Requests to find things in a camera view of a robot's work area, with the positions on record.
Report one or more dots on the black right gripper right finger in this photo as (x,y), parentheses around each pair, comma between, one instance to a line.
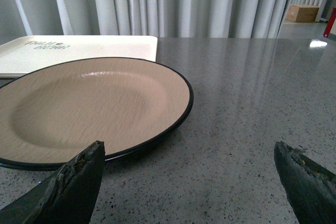
(310,188)

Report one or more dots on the grey pleated curtain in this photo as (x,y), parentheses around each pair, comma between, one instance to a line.
(159,18)

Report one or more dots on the red post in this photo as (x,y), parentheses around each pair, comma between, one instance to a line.
(330,23)

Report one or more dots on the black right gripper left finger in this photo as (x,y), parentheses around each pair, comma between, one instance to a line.
(67,196)

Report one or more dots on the brown cardboard box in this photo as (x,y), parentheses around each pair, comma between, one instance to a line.
(302,13)

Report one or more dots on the beige plate black rim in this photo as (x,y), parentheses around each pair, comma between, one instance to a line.
(50,115)

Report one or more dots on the white bear serving tray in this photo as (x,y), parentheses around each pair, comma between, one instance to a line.
(30,53)

